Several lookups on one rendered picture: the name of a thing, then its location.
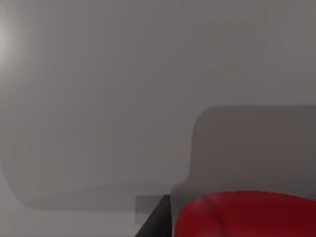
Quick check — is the red cup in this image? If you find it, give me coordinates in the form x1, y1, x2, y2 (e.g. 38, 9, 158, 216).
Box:
174, 190, 316, 237

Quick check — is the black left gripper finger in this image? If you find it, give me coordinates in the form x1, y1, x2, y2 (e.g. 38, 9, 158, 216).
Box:
134, 194, 173, 237

